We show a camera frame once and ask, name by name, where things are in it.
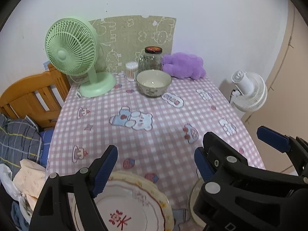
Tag cream floral plate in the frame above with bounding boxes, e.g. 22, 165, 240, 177
106, 170, 174, 231

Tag blue clothes pile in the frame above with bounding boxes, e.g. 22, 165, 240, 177
11, 201, 33, 231

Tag cotton swab container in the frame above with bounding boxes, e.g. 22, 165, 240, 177
125, 62, 138, 82

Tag purple plush toy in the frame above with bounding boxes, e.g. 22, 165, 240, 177
162, 52, 206, 80

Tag green ceramic bowl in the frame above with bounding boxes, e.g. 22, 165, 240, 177
187, 178, 206, 228

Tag floral patterned ceramic bowl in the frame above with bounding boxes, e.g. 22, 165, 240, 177
136, 69, 172, 98

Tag white standing fan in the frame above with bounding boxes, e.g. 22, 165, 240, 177
230, 70, 268, 113

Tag white plastic bag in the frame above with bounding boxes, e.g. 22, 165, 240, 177
0, 164, 23, 202

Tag pink checkered tablecloth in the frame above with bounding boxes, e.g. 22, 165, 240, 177
46, 73, 264, 230

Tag green desk fan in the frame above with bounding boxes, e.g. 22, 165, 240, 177
44, 17, 116, 98

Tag glass jar dark lid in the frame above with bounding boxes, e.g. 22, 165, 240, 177
138, 46, 162, 73

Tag white plate red pattern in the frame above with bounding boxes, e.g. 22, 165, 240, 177
72, 176, 167, 231

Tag peach cloth bundle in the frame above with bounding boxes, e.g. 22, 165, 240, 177
13, 159, 46, 210

